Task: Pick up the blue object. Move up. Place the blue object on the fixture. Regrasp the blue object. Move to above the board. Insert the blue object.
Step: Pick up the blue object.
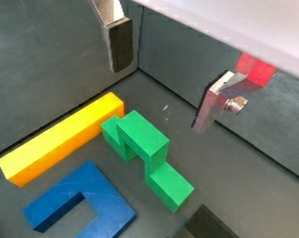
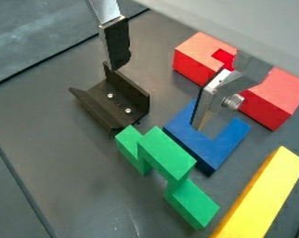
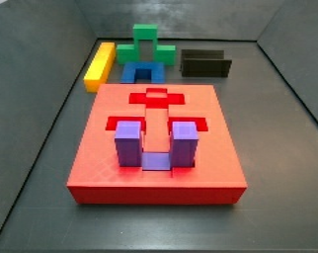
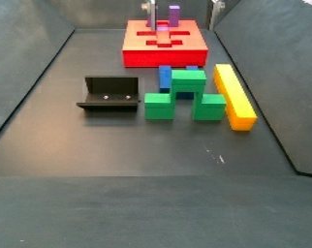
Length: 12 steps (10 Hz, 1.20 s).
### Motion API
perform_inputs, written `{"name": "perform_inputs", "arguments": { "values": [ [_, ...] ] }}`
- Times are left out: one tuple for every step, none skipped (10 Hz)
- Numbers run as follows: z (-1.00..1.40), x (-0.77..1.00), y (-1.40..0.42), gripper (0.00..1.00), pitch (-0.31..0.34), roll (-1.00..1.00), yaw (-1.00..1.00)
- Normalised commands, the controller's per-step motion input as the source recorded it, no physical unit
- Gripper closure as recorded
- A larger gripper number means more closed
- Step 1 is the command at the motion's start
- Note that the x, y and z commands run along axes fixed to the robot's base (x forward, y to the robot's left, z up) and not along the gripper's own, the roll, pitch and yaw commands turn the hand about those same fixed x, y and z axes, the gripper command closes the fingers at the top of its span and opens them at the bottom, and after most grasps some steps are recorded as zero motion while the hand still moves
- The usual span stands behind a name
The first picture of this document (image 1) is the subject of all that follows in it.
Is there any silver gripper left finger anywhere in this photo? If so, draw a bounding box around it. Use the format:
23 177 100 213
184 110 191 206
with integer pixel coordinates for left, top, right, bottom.
88 0 134 73

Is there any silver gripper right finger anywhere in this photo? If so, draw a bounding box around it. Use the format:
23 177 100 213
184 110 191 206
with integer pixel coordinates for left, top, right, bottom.
191 71 248 133

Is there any blue U-shaped block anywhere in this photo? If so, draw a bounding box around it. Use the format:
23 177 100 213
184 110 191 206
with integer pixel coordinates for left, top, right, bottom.
23 159 138 238

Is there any red base board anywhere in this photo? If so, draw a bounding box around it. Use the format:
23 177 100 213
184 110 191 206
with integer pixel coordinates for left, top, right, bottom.
236 53 276 87

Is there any black angle fixture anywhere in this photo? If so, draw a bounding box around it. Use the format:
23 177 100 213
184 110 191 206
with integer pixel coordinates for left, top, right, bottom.
174 205 239 238

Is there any green stepped block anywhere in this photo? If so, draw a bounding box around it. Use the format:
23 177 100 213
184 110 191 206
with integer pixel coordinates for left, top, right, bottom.
102 111 195 213

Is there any yellow long block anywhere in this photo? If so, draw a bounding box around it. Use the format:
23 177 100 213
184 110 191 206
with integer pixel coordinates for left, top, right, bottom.
0 92 124 187

